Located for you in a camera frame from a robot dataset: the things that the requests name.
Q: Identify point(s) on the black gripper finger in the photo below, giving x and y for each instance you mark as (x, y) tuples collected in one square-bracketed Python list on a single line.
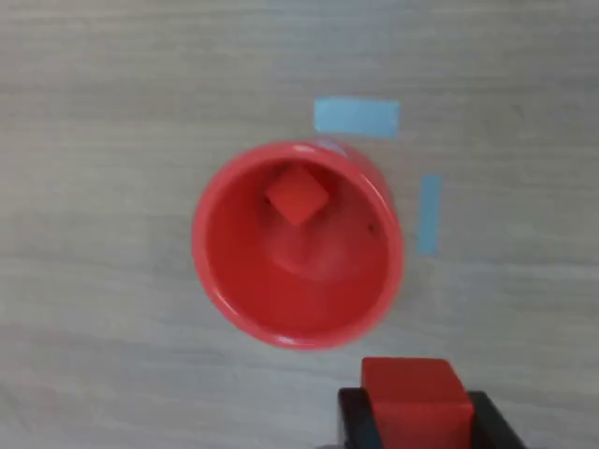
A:
[(358, 421), (496, 428)]

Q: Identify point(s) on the red plastic cup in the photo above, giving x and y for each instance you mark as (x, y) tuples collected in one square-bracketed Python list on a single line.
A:
[(304, 299)]

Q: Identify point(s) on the red cube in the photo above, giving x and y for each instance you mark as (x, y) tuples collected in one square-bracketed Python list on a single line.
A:
[(295, 198), (412, 402)]

